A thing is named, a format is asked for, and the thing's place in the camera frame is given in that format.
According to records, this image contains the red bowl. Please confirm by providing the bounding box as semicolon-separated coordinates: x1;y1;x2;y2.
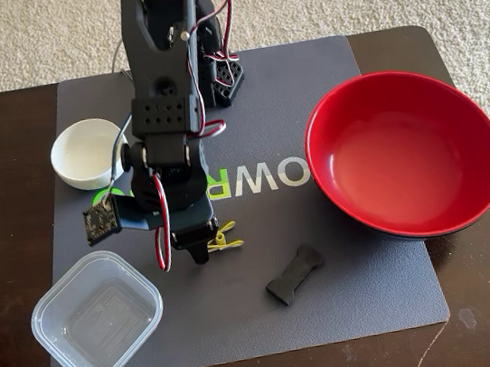
295;56;490;256

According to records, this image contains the clear plastic container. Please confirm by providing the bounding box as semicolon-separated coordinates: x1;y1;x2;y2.
22;243;173;367

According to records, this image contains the small white bowl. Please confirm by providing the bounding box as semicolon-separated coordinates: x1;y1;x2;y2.
45;113;136;196

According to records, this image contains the red white gripper servo cable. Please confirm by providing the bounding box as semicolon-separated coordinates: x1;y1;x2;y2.
145;171;180;274

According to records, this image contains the thin camera cable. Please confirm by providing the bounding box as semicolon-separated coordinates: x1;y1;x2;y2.
97;114;146;211

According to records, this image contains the grey mat with ROBO print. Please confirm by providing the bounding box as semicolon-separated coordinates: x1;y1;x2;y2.
6;25;454;367

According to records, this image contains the red white base servo cable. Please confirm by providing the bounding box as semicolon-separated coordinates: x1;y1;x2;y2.
182;0;243;71

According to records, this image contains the yellow wire clip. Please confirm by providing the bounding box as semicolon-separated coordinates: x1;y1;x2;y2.
203;219;246;254

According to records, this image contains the dark blue-black gripper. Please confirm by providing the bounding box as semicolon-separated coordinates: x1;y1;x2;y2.
163;196;225;269

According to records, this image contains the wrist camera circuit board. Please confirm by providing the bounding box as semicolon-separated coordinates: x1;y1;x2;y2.
80;195;126;249

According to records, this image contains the red white forearm servo cable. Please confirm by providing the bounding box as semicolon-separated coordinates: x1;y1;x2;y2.
194;99;229;139

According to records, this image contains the black bow-tie shaped block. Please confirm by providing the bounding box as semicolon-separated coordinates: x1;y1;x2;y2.
260;240;331;311

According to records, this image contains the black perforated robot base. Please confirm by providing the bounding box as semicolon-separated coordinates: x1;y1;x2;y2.
189;10;250;112

